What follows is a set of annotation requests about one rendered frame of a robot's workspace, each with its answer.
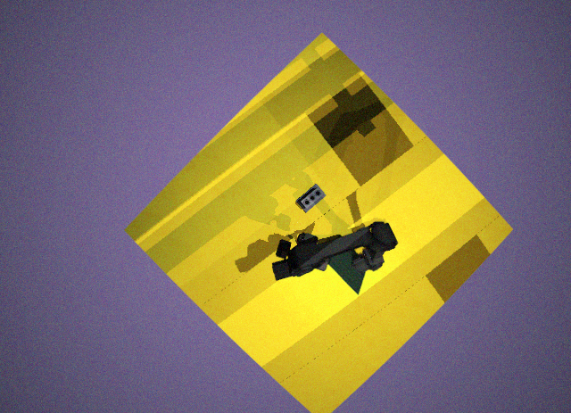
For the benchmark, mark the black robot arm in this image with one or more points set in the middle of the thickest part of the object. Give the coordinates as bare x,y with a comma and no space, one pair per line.
308,255

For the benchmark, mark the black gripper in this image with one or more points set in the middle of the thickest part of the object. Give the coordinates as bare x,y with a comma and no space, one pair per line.
284,247

